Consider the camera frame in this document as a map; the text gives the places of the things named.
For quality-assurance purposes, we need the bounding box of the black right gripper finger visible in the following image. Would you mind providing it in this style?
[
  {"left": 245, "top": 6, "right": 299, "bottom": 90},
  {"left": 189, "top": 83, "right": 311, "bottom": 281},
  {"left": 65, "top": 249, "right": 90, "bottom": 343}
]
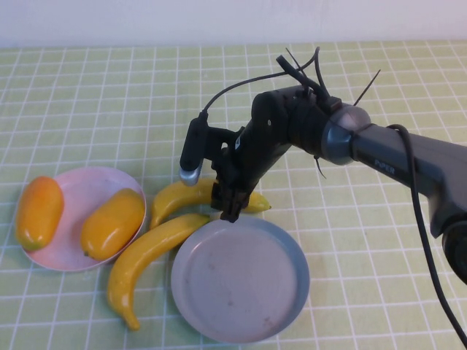
[
  {"left": 210, "top": 178, "right": 230, "bottom": 211},
  {"left": 220, "top": 189, "right": 252, "bottom": 224}
]

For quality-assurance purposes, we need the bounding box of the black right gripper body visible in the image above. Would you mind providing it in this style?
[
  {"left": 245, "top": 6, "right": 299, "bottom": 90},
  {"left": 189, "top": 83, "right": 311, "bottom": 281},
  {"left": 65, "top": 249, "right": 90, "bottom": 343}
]
[{"left": 209, "top": 125, "right": 292, "bottom": 201}]

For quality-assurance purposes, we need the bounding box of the short yellow banana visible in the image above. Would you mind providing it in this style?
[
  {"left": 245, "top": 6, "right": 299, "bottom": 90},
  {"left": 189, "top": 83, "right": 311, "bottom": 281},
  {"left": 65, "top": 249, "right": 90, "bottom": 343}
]
[{"left": 148, "top": 177, "right": 273, "bottom": 230}]

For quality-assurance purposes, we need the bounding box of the long curved yellow banana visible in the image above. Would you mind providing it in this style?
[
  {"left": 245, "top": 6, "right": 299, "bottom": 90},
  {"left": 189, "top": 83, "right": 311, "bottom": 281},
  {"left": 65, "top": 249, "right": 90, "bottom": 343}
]
[{"left": 107, "top": 213, "right": 212, "bottom": 332}]

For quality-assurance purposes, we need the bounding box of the plain yellow mango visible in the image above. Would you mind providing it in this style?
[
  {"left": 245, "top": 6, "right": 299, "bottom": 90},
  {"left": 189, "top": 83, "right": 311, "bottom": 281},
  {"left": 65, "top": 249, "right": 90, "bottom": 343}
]
[{"left": 80, "top": 187, "right": 146, "bottom": 262}]

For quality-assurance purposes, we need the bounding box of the mango with orange blush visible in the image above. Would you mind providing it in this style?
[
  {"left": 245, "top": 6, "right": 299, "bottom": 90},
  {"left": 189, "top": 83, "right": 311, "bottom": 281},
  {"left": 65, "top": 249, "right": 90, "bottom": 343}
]
[{"left": 15, "top": 176, "right": 66, "bottom": 252}]

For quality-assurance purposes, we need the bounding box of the blue-grey round plate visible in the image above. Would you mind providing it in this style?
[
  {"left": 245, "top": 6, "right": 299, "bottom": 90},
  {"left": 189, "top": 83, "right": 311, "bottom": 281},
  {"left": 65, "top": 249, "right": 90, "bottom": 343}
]
[{"left": 170, "top": 214, "right": 311, "bottom": 344}]

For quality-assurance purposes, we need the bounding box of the pink round plate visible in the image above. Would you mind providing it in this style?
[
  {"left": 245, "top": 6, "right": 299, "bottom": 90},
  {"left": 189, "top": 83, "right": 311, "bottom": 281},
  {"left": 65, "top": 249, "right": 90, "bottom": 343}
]
[{"left": 14, "top": 166, "right": 147, "bottom": 273}]

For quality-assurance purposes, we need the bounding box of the green checked tablecloth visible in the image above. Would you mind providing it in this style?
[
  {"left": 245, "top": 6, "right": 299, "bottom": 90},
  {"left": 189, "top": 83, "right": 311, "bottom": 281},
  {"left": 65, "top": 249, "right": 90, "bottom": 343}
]
[{"left": 0, "top": 42, "right": 467, "bottom": 350}]

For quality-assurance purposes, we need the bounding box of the short black cable tie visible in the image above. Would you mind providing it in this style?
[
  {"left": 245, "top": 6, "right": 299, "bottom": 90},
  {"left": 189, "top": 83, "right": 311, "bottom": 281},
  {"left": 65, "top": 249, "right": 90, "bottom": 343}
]
[{"left": 312, "top": 155, "right": 328, "bottom": 180}]

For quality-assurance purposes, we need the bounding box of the long black cable tie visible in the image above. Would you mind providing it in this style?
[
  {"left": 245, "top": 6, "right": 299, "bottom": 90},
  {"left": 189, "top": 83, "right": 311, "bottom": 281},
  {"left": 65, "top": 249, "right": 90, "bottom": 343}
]
[{"left": 355, "top": 69, "right": 381, "bottom": 106}]

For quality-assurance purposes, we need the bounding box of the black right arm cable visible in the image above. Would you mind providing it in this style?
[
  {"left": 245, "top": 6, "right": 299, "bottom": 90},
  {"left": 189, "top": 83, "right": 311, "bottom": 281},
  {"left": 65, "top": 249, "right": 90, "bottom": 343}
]
[{"left": 199, "top": 46, "right": 467, "bottom": 343}]

